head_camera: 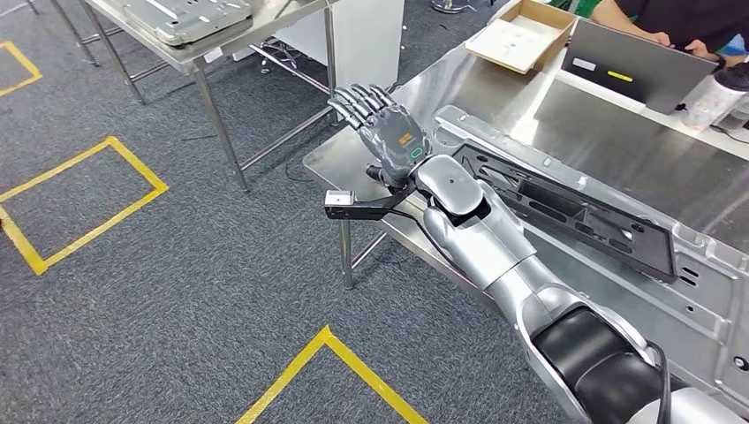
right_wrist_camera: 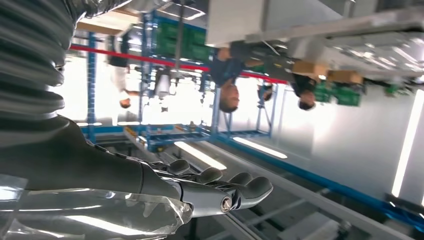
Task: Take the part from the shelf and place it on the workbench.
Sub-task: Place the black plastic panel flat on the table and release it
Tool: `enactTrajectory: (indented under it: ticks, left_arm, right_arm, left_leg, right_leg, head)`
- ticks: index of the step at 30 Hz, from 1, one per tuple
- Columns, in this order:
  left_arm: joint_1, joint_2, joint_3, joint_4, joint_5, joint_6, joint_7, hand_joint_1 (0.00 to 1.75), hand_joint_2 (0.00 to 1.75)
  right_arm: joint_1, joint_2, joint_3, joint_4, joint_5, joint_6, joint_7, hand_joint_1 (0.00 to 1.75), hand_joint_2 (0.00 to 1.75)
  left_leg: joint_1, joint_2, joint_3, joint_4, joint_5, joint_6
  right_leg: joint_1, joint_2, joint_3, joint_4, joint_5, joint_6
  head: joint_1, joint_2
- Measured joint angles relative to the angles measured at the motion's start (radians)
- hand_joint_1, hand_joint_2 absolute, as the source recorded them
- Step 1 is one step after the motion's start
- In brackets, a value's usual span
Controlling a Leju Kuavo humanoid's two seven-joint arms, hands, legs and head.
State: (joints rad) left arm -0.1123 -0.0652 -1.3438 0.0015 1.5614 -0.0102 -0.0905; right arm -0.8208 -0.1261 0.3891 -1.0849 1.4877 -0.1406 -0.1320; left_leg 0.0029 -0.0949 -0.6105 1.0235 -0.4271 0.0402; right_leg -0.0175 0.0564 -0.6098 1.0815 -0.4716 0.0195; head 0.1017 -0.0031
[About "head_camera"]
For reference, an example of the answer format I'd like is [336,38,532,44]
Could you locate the stainless steel table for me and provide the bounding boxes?
[49,0,341,193]

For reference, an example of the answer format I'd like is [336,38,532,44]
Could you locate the person's left hand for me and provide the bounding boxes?
[685,39,727,61]

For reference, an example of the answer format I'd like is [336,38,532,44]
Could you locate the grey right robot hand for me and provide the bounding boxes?
[327,83,435,190]

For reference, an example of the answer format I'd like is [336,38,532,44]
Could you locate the black plastic plate part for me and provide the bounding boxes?
[451,143,678,285]

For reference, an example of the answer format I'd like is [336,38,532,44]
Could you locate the yellow floor tape rectangle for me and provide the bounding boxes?
[233,325,428,424]
[0,136,170,276]
[0,41,43,98]

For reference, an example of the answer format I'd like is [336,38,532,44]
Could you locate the white tumbler black lid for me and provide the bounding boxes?
[681,61,749,133]

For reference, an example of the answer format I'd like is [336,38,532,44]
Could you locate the person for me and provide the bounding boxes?
[591,0,749,65]

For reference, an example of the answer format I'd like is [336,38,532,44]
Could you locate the open cardboard box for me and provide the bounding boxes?
[465,0,579,76]

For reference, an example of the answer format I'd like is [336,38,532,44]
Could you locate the stainless steel workbench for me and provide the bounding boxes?
[302,0,749,424]

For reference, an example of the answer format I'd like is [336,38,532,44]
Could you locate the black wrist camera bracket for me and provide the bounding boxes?
[324,181,418,223]

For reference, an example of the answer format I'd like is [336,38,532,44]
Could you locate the grey laptop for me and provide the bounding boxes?
[560,17,721,117]

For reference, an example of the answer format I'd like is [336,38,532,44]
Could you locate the stamped sheet metal panel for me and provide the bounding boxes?
[119,0,253,48]
[433,105,749,411]

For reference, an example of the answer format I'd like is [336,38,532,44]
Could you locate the white foam tray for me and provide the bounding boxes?
[465,19,560,64]

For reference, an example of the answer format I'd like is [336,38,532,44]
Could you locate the white cabinet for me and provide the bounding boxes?
[275,0,406,90]

